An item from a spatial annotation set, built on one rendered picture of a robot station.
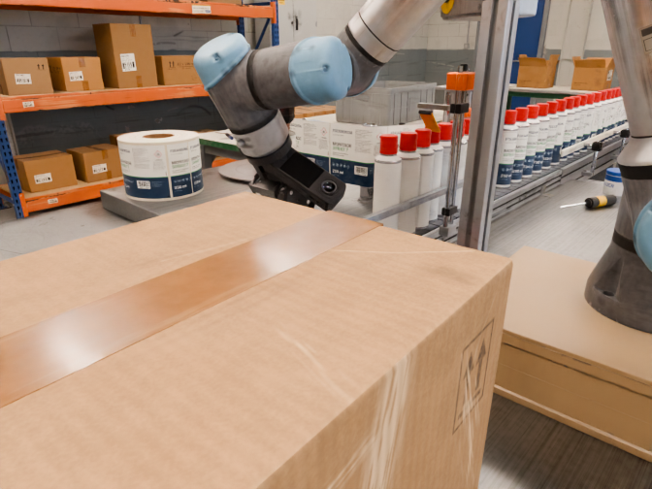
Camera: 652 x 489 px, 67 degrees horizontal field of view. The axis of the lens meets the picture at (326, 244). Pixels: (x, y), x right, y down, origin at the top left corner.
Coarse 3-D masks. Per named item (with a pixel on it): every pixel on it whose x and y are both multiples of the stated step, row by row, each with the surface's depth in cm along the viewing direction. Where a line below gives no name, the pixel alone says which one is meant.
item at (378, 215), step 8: (432, 192) 100; (440, 192) 102; (408, 200) 95; (416, 200) 96; (424, 200) 98; (392, 208) 90; (400, 208) 92; (408, 208) 94; (368, 216) 86; (376, 216) 87; (384, 216) 89
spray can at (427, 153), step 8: (424, 128) 99; (424, 136) 97; (424, 144) 97; (424, 152) 97; (432, 152) 98; (424, 160) 98; (432, 160) 99; (424, 168) 98; (432, 168) 100; (424, 176) 99; (432, 176) 101; (424, 184) 100; (424, 192) 100; (424, 208) 102; (416, 216) 102; (424, 216) 102; (416, 224) 103; (424, 224) 103
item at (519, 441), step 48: (576, 192) 148; (0, 240) 111; (48, 240) 111; (528, 240) 111; (576, 240) 111; (528, 432) 56; (576, 432) 56; (480, 480) 50; (528, 480) 50; (576, 480) 50; (624, 480) 50
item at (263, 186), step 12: (288, 144) 70; (264, 156) 69; (276, 156) 69; (264, 168) 75; (252, 180) 78; (264, 180) 76; (276, 180) 75; (252, 192) 79; (264, 192) 76; (276, 192) 74; (288, 192) 73; (300, 204) 76
